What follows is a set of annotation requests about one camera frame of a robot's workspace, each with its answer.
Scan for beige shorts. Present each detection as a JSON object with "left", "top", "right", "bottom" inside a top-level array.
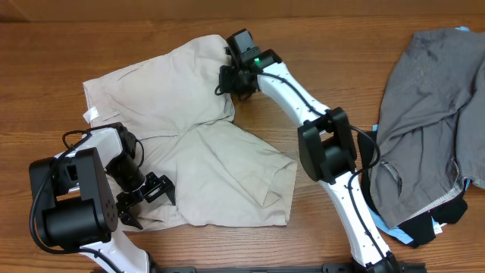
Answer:
[{"left": 83, "top": 35, "right": 297, "bottom": 231}]

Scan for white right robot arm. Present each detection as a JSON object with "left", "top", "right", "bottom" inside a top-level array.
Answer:
[{"left": 215, "top": 47, "right": 400, "bottom": 272}]

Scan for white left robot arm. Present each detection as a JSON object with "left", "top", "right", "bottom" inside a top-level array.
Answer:
[{"left": 29, "top": 122, "right": 175, "bottom": 272}]

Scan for grey shorts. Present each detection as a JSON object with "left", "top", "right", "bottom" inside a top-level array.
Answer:
[{"left": 369, "top": 27, "right": 485, "bottom": 230}]

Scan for brown cardboard back panel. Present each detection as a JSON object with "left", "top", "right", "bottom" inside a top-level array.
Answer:
[{"left": 1, "top": 0, "right": 484, "bottom": 22}]

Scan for black garment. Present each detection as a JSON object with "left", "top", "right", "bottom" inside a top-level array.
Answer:
[{"left": 357, "top": 130, "right": 469, "bottom": 249}]

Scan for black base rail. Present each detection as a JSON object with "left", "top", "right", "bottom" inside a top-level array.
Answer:
[{"left": 90, "top": 262, "right": 427, "bottom": 273}]

